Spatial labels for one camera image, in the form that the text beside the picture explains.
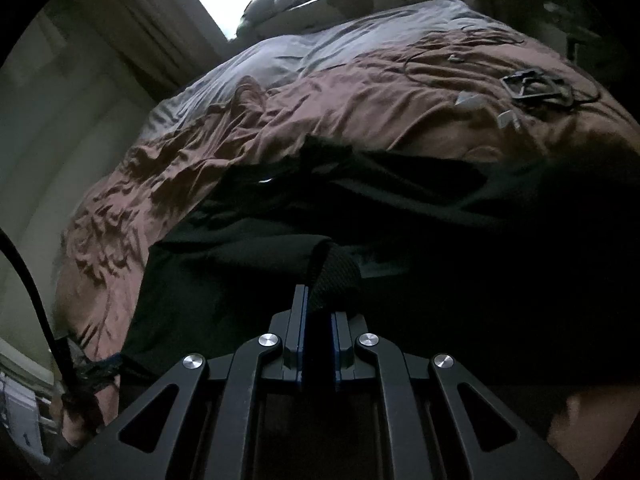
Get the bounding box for black knit garment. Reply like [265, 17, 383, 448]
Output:
[120, 135, 640, 411]

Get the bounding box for brown bed sheet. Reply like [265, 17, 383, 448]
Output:
[52, 25, 640, 456]

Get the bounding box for black square frame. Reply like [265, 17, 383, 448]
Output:
[500, 67, 573, 111]

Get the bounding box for thick black cable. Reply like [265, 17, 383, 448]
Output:
[0, 225, 88, 431]

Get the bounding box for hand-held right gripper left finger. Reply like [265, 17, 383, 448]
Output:
[57, 285, 308, 480]

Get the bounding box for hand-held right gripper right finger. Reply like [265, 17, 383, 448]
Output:
[330, 310, 581, 480]

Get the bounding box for grey blanket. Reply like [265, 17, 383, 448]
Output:
[145, 0, 526, 141]

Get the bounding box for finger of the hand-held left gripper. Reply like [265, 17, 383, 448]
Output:
[75, 352, 126, 386]

